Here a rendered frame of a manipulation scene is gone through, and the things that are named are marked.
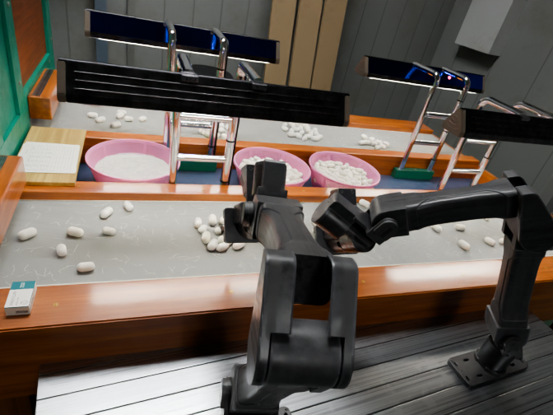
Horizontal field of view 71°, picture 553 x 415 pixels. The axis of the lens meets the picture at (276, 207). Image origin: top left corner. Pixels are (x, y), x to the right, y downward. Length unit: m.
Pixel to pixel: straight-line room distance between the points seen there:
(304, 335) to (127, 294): 0.48
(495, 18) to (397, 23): 0.77
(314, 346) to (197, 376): 0.45
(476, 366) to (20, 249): 1.01
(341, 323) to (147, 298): 0.48
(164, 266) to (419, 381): 0.59
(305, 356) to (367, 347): 0.57
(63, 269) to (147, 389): 0.30
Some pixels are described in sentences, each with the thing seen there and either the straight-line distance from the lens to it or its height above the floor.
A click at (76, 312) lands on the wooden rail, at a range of 0.78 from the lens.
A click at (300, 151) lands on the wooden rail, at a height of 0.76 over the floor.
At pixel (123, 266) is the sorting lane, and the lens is 0.89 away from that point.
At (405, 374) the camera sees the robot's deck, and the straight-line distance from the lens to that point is 0.94.
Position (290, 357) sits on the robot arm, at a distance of 0.37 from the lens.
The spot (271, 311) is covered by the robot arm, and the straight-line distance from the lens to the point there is 0.36.
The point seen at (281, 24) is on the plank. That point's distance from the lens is 2.86.
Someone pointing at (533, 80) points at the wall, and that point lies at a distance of 3.62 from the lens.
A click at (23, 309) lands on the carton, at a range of 0.78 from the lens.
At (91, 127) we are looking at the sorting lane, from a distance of 1.51.
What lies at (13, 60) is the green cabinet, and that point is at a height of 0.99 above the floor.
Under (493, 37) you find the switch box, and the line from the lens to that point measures 3.73.
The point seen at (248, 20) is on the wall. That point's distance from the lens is 3.25.
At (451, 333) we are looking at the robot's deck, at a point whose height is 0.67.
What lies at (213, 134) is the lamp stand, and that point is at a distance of 1.35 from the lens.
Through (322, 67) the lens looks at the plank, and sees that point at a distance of 3.04.
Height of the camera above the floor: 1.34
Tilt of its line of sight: 31 degrees down
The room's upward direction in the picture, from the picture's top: 14 degrees clockwise
